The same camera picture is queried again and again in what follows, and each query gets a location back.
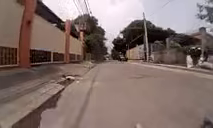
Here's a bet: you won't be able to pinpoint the vehicle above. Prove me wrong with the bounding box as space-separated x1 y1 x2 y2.
119 55 128 62

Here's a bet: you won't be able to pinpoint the pale yellow building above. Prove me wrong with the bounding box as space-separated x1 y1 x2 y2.
125 43 146 61

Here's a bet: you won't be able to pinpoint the grey asphalt road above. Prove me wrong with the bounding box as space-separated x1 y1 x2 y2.
38 59 213 128

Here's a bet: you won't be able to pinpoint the large dark green tree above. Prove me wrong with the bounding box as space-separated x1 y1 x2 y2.
111 19 177 61

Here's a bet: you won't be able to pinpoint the utility pole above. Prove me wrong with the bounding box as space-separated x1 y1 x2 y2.
142 12 151 63

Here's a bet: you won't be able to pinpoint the grey concrete sidewalk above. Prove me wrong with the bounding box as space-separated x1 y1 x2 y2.
0 61 95 128

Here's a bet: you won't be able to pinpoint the dark gutter with water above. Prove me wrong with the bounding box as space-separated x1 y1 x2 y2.
11 74 82 128

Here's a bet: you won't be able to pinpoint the building with grey roof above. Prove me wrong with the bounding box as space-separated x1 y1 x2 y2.
180 26 213 71

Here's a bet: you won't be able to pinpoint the overhead wires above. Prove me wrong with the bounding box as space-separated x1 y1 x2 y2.
72 0 177 21

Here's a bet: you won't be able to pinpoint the grey concrete wall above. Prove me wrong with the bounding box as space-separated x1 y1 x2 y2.
151 48 188 66

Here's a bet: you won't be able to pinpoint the beige wall with orange pillars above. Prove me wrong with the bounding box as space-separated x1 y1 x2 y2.
0 0 88 70

